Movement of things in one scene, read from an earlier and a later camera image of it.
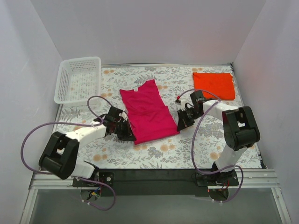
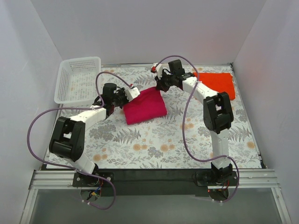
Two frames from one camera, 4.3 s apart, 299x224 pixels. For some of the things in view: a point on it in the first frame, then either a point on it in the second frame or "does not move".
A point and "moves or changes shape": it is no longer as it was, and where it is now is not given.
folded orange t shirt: [221, 84] does not move
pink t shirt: [150, 117] moves or changes shape
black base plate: [156, 182] does not move
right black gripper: [184, 119] to [161, 82]
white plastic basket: [78, 79] does not move
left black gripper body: [126, 131] to [123, 100]
